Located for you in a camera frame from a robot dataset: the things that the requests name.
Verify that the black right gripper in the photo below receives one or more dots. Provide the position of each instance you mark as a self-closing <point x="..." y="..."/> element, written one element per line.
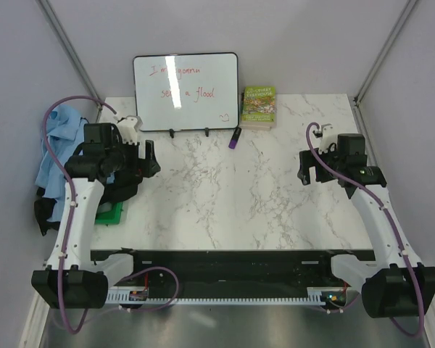
<point x="307" y="159"/>

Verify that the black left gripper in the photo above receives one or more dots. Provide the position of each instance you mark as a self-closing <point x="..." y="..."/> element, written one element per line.
<point x="137" y="166"/>

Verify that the light blue long sleeve shirt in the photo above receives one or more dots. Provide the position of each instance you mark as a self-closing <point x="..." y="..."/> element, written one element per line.
<point x="64" y="132"/>

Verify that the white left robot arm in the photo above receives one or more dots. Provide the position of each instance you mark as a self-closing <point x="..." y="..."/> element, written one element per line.
<point x="103" y="168"/>

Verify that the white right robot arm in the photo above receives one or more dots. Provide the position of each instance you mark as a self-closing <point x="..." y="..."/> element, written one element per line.
<point x="397" y="283"/>

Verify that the black long sleeve shirt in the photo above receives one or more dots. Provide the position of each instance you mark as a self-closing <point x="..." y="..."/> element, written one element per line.
<point x="43" y="210"/>

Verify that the green plastic bin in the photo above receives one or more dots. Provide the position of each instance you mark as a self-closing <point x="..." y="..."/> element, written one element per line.
<point x="109" y="213"/>

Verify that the green treehouse book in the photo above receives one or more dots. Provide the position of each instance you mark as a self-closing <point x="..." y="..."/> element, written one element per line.
<point x="258" y="108"/>

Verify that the purple marker pen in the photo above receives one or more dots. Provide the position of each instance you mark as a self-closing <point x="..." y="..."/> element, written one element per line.
<point x="235" y="138"/>

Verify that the small whiteboard with stand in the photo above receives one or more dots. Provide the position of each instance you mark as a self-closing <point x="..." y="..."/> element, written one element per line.
<point x="187" y="92"/>

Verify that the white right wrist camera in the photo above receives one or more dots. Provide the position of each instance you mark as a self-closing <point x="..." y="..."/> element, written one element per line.
<point x="327" y="138"/>

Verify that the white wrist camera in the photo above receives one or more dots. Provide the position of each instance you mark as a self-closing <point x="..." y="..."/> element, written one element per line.
<point x="129" y="127"/>
<point x="327" y="138"/>

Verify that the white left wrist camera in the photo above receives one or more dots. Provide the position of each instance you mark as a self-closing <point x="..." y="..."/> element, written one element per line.
<point x="129" y="127"/>

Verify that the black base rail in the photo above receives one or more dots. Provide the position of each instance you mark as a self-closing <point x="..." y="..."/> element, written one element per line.
<point x="239" y="273"/>

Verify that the white slotted cable duct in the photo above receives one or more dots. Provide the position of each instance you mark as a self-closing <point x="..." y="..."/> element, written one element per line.
<point x="133" y="295"/>

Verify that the left aluminium frame post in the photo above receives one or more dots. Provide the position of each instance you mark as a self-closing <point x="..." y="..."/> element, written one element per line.
<point x="64" y="41"/>

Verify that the aluminium frame post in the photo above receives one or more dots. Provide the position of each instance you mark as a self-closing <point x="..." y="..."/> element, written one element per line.
<point x="391" y="39"/>
<point x="64" y="41"/>

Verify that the right aluminium frame post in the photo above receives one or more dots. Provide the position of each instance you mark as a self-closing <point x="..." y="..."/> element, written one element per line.
<point x="391" y="39"/>

